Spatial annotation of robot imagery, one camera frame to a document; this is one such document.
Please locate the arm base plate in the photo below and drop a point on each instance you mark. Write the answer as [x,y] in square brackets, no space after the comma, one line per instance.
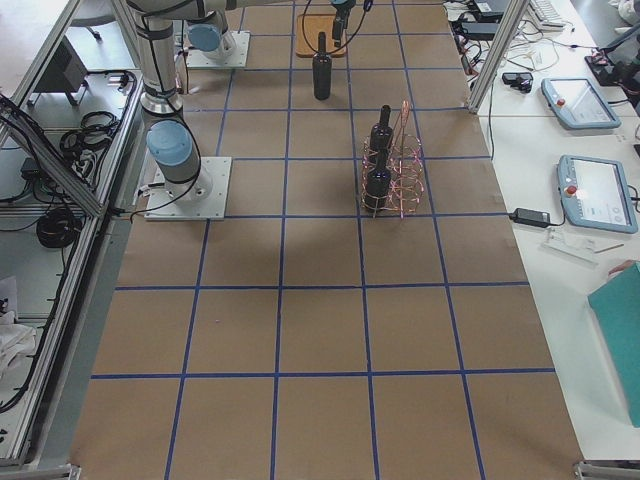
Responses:
[205,200]
[231,54]

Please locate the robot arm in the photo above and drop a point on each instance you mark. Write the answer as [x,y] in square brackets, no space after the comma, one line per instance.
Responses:
[168,138]
[212,44]

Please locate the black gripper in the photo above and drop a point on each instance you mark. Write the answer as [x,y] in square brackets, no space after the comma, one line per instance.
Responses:
[340,22]

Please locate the teach pendant far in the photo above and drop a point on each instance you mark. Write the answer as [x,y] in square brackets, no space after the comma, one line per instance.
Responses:
[578,104]

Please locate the dark wine bottle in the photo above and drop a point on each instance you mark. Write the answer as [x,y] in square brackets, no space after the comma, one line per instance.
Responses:
[321,69]
[381,133]
[378,183]

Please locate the aluminium frame post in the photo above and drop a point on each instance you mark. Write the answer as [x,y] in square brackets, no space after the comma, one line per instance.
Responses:
[502,39]

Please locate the teach pendant near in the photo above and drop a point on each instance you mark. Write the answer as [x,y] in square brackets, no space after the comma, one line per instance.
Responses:
[594,194]

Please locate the wooden tray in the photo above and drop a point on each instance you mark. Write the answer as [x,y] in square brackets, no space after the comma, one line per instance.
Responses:
[307,30]

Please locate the black power adapter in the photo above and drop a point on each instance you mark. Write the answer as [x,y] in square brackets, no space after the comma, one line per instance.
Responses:
[530,217]

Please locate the teach pendant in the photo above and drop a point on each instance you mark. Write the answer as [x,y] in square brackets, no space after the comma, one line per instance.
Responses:
[578,104]
[594,194]

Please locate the clear acrylic holder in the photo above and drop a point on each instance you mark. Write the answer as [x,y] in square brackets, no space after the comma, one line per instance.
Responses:
[579,248]

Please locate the aluminium side frame rail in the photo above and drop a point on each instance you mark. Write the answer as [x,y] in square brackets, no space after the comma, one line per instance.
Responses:
[70,134]

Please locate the copper wire bottle basket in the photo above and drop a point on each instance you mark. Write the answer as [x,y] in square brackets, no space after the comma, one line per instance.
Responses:
[407,173]

